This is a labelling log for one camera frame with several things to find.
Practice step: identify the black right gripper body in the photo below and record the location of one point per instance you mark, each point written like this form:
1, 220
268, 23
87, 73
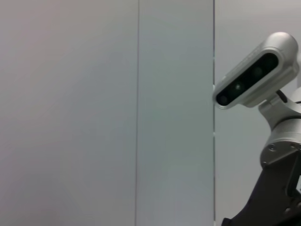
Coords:
272, 200

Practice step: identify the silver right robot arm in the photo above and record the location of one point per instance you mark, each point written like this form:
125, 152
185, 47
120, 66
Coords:
282, 131

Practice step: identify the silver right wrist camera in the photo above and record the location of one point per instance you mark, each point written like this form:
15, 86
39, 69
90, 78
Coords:
256, 73

